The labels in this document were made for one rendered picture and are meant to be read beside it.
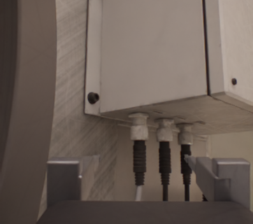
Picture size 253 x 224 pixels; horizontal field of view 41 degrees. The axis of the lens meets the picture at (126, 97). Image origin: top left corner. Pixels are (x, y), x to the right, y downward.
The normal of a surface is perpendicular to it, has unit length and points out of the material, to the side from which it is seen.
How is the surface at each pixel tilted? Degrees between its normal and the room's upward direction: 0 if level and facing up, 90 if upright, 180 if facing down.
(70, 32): 90
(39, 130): 90
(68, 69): 90
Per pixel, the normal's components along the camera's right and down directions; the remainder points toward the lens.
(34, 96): 0.75, -0.15
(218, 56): -0.66, -0.18
